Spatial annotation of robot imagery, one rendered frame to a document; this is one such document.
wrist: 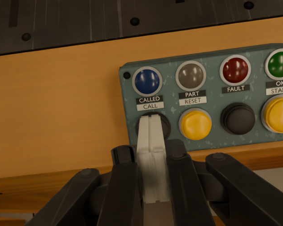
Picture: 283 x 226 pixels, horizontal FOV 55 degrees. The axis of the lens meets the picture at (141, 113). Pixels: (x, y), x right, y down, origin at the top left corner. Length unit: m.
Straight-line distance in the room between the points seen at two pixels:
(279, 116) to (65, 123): 0.19
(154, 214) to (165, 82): 0.96
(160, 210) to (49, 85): 0.91
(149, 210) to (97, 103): 0.90
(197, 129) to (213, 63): 0.05
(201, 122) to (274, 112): 0.06
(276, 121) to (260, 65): 0.05
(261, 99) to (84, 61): 0.18
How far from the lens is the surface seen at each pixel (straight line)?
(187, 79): 0.22
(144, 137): 0.16
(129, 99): 0.22
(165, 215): 1.15
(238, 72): 0.23
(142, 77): 0.22
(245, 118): 0.23
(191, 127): 0.22
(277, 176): 1.23
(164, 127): 0.22
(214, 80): 0.23
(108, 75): 0.29
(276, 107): 0.24
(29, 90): 0.31
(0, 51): 0.35
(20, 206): 0.89
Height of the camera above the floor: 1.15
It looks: 69 degrees down
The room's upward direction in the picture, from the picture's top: 16 degrees counter-clockwise
